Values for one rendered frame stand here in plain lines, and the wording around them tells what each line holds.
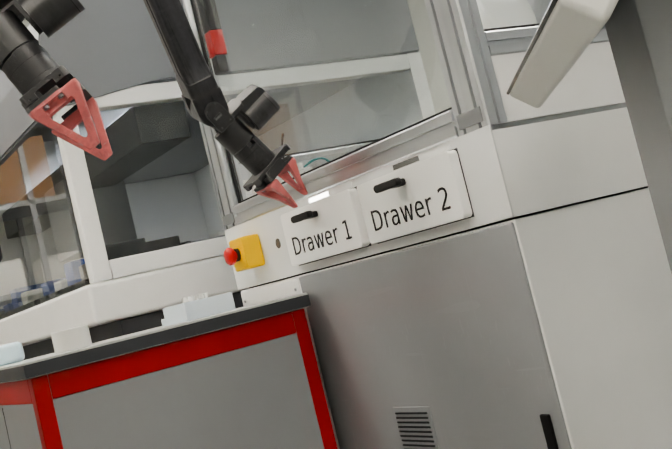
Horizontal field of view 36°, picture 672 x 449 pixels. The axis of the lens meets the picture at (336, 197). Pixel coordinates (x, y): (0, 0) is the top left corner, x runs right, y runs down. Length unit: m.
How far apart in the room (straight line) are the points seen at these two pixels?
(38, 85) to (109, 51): 1.56
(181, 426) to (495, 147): 0.82
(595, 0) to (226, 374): 1.29
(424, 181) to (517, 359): 0.32
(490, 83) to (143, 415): 0.88
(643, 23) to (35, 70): 0.69
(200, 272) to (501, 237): 1.32
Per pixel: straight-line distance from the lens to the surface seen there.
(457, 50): 1.61
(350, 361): 2.04
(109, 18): 2.83
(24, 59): 1.28
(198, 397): 1.99
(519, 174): 1.58
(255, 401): 2.04
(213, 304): 2.16
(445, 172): 1.64
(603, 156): 1.71
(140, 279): 2.69
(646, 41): 1.09
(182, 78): 1.85
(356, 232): 1.89
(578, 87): 1.71
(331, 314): 2.06
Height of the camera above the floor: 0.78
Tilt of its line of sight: 4 degrees up
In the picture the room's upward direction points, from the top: 14 degrees counter-clockwise
